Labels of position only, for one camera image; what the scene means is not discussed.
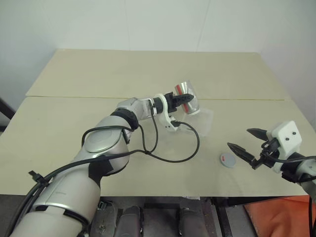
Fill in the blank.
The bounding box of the grey strapped rounded shape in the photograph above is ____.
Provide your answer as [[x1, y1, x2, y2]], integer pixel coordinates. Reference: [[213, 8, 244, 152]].
[[89, 200, 119, 237]]

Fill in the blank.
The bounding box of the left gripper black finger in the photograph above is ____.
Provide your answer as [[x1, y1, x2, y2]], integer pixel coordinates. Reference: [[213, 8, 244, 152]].
[[173, 93, 194, 106]]

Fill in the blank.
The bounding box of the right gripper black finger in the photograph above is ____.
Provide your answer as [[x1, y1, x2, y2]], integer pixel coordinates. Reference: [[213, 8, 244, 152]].
[[246, 128, 269, 141], [227, 142, 258, 165]]

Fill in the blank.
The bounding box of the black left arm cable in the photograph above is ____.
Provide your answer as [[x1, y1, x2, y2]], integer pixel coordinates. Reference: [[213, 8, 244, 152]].
[[14, 100, 200, 237]]

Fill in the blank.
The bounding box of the dark rounded shape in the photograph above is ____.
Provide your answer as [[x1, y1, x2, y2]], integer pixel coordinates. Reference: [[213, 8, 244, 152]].
[[118, 205, 144, 237]]

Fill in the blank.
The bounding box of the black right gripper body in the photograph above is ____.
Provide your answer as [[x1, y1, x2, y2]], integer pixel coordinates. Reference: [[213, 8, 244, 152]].
[[251, 139, 281, 170]]

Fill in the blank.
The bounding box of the orange cloth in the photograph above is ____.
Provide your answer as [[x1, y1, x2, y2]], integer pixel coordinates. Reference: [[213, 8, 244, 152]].
[[243, 196, 316, 237]]

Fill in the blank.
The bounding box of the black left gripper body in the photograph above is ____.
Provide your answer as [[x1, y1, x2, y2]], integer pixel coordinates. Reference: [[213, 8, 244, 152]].
[[164, 91, 180, 116]]

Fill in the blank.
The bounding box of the small grey round lid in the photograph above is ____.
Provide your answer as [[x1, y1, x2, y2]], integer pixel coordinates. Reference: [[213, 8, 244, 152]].
[[219, 153, 237, 168]]

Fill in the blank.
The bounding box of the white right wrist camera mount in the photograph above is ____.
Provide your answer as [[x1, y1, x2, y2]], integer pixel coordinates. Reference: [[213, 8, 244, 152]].
[[265, 120, 303, 173]]

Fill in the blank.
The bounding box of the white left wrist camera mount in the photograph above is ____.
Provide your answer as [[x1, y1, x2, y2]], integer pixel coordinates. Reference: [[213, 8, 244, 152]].
[[154, 93, 180, 132]]

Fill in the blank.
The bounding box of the clear plastic bag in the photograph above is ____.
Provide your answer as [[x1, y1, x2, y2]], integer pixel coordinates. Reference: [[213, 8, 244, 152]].
[[172, 108, 214, 138]]

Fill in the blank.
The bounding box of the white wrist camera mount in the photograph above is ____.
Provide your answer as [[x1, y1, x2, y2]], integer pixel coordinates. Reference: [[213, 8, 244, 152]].
[[154, 93, 180, 132], [265, 120, 303, 173]]

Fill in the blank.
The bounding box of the dark slanted bar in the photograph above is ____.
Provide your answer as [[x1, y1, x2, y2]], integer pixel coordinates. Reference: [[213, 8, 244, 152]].
[[0, 97, 16, 132]]

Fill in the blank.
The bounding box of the silver can with red label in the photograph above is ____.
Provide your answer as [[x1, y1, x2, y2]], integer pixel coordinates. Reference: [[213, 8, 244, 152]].
[[173, 79, 200, 116]]

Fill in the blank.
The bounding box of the black metal table frame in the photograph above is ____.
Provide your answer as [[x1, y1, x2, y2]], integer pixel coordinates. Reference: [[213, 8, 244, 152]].
[[212, 197, 287, 237]]

